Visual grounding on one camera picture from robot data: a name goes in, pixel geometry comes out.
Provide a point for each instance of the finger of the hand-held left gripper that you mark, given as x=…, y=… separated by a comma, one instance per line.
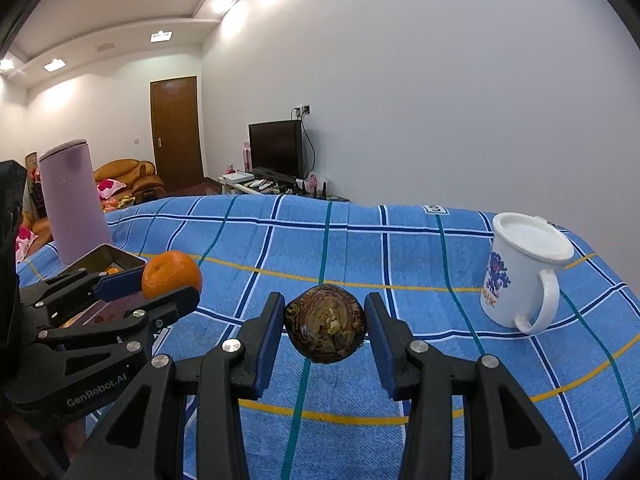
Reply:
x=165, y=307
x=120, y=282

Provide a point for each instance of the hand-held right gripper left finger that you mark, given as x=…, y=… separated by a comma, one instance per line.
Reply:
x=265, y=350

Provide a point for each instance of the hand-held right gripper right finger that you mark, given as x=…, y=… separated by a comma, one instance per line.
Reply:
x=385, y=350

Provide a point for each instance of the pink metal tin box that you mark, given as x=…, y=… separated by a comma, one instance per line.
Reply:
x=120, y=257

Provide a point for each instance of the large mandarin orange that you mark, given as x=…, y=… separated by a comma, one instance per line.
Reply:
x=170, y=272

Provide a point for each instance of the brown wrinkled passion fruit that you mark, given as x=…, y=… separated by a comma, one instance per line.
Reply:
x=325, y=320

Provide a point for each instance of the person's left hand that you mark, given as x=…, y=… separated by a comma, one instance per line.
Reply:
x=75, y=435

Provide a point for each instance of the pink electric kettle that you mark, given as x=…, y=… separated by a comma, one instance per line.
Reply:
x=75, y=200

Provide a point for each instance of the pink floral cushion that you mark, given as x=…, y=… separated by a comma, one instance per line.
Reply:
x=110, y=187

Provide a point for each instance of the blue plaid tablecloth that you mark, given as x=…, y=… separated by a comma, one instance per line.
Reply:
x=400, y=240

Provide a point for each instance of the brown leather sofa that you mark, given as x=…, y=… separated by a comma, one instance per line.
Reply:
x=135, y=169

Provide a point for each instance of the white tv stand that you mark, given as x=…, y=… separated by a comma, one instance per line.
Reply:
x=235, y=188

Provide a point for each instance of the white mug with purple print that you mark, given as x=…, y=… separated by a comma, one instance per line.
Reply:
x=510, y=280

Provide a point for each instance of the white set-top box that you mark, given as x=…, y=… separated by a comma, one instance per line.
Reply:
x=238, y=176

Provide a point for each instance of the brown wooden door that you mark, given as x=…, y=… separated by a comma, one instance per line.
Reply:
x=175, y=135

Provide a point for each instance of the pink decoration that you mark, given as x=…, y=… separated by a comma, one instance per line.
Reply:
x=313, y=180

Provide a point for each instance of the black television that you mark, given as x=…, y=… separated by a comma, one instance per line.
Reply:
x=275, y=147

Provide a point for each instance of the square ceiling light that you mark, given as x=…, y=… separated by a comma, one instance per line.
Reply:
x=55, y=65
x=161, y=36

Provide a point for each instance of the wall socket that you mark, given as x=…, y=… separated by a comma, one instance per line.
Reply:
x=302, y=110

